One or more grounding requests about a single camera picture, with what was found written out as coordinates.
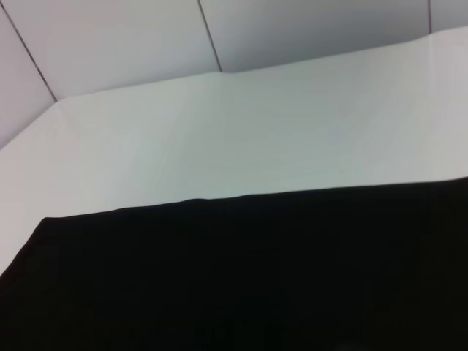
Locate black shirt with FREE print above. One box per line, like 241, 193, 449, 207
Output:
0, 176, 468, 351

